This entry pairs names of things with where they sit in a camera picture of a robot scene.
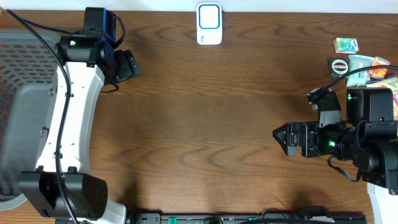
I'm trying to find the green Zam-Buk box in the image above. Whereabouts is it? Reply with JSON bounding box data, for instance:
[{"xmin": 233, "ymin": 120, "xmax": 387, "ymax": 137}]
[{"xmin": 328, "ymin": 58, "xmax": 349, "ymax": 78}]

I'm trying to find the teal wet wipes pack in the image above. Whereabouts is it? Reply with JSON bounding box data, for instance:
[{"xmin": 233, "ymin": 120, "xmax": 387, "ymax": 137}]
[{"xmin": 346, "ymin": 54, "xmax": 376, "ymax": 88}]

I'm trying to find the orange tissue pack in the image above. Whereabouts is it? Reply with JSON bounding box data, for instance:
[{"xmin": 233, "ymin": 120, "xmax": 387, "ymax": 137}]
[{"xmin": 368, "ymin": 57, "xmax": 390, "ymax": 80}]

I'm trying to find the yellow snack bag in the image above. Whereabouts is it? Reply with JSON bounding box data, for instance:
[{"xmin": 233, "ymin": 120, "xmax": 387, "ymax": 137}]
[{"xmin": 366, "ymin": 75, "xmax": 398, "ymax": 121}]

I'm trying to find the green tissue pack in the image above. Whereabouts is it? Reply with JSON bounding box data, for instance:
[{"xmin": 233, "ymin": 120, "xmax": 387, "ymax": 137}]
[{"xmin": 333, "ymin": 37, "xmax": 359, "ymax": 54}]

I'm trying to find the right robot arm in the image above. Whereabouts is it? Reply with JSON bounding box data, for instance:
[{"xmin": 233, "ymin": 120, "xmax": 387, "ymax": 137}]
[{"xmin": 272, "ymin": 88, "xmax": 397, "ymax": 223}]

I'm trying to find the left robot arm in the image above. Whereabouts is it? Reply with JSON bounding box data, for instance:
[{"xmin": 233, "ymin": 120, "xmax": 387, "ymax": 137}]
[{"xmin": 19, "ymin": 7, "xmax": 141, "ymax": 224}]

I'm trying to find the white barcode scanner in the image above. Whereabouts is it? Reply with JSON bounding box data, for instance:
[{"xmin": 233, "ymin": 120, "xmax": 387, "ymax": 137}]
[{"xmin": 196, "ymin": 2, "xmax": 223, "ymax": 45}]

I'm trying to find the grey plastic shopping basket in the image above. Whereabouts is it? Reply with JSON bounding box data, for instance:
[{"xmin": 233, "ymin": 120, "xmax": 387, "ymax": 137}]
[{"xmin": 1, "ymin": 29, "xmax": 58, "ymax": 211}]

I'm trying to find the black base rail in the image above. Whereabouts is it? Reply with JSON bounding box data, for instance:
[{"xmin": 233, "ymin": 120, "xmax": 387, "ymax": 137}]
[{"xmin": 126, "ymin": 207, "xmax": 368, "ymax": 224}]

